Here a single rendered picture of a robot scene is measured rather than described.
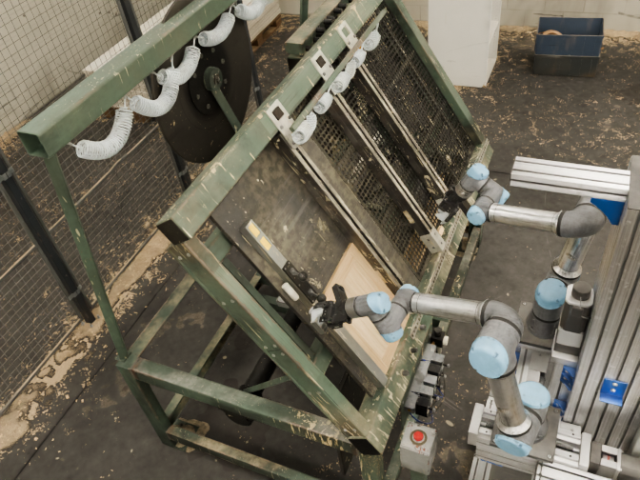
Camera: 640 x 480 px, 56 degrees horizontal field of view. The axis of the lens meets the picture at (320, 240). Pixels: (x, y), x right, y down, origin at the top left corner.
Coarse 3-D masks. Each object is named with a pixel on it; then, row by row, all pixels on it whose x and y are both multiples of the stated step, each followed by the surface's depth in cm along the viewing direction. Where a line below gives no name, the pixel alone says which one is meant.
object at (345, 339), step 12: (240, 228) 224; (252, 240) 224; (264, 252) 227; (276, 252) 229; (276, 264) 228; (288, 276) 231; (336, 336) 246; (348, 336) 248; (348, 348) 248; (360, 348) 252; (360, 360) 251; (372, 360) 256; (372, 372) 254; (384, 384) 258
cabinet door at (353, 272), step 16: (352, 256) 265; (336, 272) 255; (352, 272) 263; (368, 272) 270; (352, 288) 261; (368, 288) 268; (384, 288) 276; (352, 320) 256; (368, 320) 263; (352, 336) 253; (368, 336) 261; (368, 352) 258; (384, 352) 266; (384, 368) 263
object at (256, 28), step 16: (160, 16) 685; (272, 16) 738; (144, 32) 657; (256, 32) 709; (272, 32) 748; (112, 48) 637; (256, 48) 718; (96, 64) 613; (144, 96) 599; (112, 112) 641
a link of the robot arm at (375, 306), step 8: (360, 296) 205; (368, 296) 201; (376, 296) 199; (384, 296) 200; (360, 304) 203; (368, 304) 200; (376, 304) 198; (384, 304) 200; (360, 312) 204; (368, 312) 202; (376, 312) 200; (384, 312) 200; (376, 320) 202
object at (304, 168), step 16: (288, 128) 240; (272, 144) 246; (288, 144) 243; (288, 160) 249; (304, 160) 250; (304, 176) 251; (320, 176) 253; (320, 192) 254; (336, 192) 258; (336, 208) 256; (336, 224) 263; (352, 224) 262; (352, 240) 266; (368, 240) 268; (368, 256) 269; (384, 256) 273; (384, 272) 272
